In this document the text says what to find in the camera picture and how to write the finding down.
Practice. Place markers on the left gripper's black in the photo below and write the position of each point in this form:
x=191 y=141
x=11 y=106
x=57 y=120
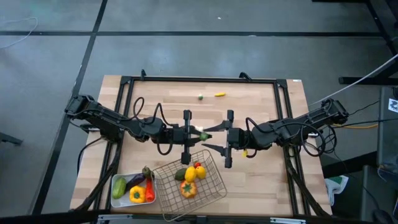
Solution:
x=180 y=137

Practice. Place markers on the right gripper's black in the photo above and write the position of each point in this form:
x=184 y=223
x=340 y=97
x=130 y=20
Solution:
x=237 y=138

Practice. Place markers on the small bright green vegetable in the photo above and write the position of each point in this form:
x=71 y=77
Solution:
x=204 y=136

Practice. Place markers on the white garlic bulb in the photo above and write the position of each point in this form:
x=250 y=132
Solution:
x=199 y=127

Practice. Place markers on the small red tomato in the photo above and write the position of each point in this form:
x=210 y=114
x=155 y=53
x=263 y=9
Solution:
x=197 y=164

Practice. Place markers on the yellow lemon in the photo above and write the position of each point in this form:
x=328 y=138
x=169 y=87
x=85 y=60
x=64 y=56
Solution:
x=201 y=172
x=190 y=174

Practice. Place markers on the green avocado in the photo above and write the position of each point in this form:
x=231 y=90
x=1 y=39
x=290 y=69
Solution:
x=180 y=174

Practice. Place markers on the orange persimmon with green calyx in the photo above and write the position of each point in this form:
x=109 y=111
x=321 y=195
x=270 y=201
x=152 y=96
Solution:
x=188 y=189

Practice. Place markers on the dark green poblano pepper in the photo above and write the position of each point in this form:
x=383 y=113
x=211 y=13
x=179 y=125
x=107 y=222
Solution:
x=146 y=171

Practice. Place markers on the red pepper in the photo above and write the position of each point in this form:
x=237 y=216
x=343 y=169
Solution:
x=150 y=193

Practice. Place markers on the dark purple eggplant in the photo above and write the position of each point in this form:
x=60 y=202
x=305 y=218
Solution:
x=135 y=180

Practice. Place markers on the yellow bell pepper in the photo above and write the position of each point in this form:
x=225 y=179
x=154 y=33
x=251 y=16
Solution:
x=136 y=195

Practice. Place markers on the light green cucumber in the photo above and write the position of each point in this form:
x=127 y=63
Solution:
x=119 y=188

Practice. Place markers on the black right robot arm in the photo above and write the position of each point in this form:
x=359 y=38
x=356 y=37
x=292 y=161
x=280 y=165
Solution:
x=280 y=132

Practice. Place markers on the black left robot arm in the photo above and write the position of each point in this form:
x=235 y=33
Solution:
x=109 y=119

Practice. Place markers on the small green lime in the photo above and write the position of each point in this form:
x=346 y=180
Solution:
x=201 y=97

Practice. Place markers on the white rectangular tray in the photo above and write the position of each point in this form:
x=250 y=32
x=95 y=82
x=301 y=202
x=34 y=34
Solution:
x=122 y=202

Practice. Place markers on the white and green cloth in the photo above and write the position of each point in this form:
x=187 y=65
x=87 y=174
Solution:
x=337 y=186

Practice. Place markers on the grey cabinet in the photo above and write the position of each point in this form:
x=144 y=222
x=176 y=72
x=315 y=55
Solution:
x=387 y=140

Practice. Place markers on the dark grey box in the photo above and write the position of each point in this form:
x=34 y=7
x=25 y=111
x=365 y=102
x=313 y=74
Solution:
x=379 y=193

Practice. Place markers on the white marker label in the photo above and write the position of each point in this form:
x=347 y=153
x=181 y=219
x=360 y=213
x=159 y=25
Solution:
x=393 y=105

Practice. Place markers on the black furniture foot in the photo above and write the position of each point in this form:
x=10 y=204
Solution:
x=11 y=139

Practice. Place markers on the black aluminium table frame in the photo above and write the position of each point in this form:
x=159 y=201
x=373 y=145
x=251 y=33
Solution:
x=202 y=79

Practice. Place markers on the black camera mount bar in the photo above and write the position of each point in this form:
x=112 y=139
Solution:
x=199 y=219

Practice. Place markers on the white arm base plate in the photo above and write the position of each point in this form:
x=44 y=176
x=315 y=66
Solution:
x=313 y=134

